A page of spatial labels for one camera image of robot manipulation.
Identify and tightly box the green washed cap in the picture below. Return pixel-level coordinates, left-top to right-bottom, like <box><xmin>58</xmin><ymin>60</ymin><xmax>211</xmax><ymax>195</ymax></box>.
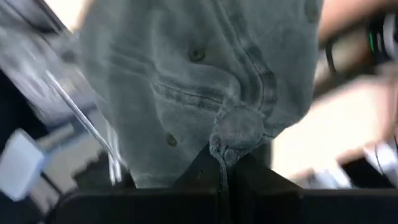
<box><xmin>78</xmin><ymin>0</ymin><xmax>324</xmax><ymax>190</ymax></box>

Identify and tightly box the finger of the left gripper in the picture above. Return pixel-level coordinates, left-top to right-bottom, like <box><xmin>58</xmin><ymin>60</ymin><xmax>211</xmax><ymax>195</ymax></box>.
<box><xmin>231</xmin><ymin>152</ymin><xmax>398</xmax><ymax>224</ymax></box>
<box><xmin>46</xmin><ymin>145</ymin><xmax>230</xmax><ymax>224</ymax></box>

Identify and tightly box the white grey device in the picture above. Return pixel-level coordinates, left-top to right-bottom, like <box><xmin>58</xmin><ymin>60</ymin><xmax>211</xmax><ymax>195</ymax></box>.
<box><xmin>0</xmin><ymin>128</ymin><xmax>47</xmax><ymax>202</ymax></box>

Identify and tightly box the clear plastic bin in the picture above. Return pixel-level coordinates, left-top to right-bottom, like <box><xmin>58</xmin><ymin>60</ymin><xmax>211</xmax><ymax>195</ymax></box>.
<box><xmin>43</xmin><ymin>68</ymin><xmax>125</xmax><ymax>187</ymax></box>

